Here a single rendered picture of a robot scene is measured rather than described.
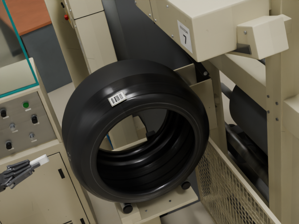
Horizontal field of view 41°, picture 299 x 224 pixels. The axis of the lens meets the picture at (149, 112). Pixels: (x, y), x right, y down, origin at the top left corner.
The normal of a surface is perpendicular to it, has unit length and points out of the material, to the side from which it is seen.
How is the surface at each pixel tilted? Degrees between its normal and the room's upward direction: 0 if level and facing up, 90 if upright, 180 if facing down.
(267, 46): 72
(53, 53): 90
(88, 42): 90
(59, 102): 0
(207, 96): 90
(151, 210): 0
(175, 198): 0
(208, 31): 90
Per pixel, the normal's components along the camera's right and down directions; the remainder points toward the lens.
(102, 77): -0.40, -0.70
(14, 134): 0.33, 0.50
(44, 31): 0.52, 0.41
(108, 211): -0.19, -0.80
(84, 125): -0.35, 0.07
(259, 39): 0.26, 0.22
